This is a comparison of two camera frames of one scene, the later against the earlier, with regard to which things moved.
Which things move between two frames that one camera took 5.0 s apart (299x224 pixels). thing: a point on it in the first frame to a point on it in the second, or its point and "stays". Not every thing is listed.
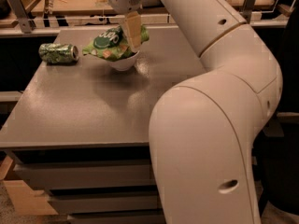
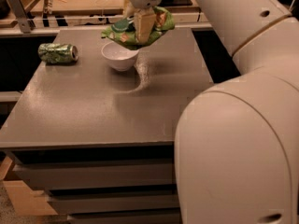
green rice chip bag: [111, 45] to [142, 30]
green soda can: [58, 52] stays
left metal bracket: [20, 10] stays
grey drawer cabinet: [80, 130] stays
